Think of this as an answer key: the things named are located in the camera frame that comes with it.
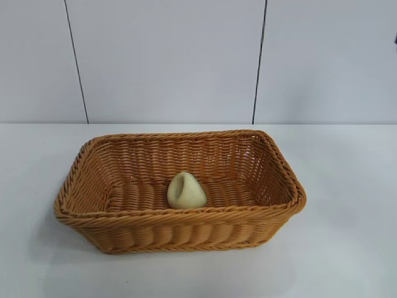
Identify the woven brown wicker basket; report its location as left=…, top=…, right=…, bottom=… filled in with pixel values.
left=54, top=129, right=308, bottom=256

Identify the pale dented egg yolk pastry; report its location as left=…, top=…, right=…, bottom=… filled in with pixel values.
left=166, top=172, right=207, bottom=209

